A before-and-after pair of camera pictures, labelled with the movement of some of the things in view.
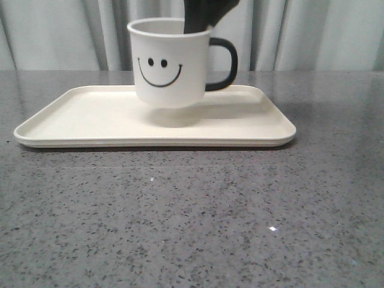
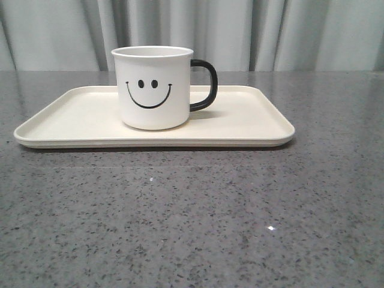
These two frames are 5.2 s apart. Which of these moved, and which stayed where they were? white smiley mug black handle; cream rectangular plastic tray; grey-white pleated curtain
Moved: white smiley mug black handle
Stayed: cream rectangular plastic tray; grey-white pleated curtain
